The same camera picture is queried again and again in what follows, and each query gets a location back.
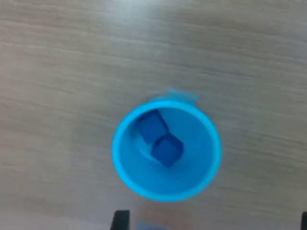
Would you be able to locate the small tape marker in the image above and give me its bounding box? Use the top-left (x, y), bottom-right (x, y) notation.
top-left (167, 88), bottom-right (199, 106)

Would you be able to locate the blue cube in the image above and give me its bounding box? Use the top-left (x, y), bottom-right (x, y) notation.
top-left (136, 109), bottom-right (169, 146)
top-left (150, 134), bottom-right (184, 168)

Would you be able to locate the blue plastic cup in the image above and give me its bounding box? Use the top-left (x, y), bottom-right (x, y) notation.
top-left (111, 100), bottom-right (223, 202)

